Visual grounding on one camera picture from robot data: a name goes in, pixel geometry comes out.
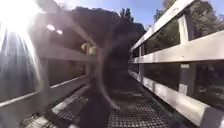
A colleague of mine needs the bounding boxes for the dark trees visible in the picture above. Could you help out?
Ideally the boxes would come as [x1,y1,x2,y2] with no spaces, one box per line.
[66,6,148,78]

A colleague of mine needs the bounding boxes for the wooden bridge railing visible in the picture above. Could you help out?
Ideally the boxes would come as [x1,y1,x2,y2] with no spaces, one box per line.
[0,13,98,128]
[128,0,224,128]

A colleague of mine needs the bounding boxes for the metal mesh bridge deck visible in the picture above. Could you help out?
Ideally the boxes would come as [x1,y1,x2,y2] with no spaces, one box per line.
[19,71,188,128]

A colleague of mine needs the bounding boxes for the green trees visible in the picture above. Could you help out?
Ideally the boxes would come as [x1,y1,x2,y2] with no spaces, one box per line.
[143,0,224,111]

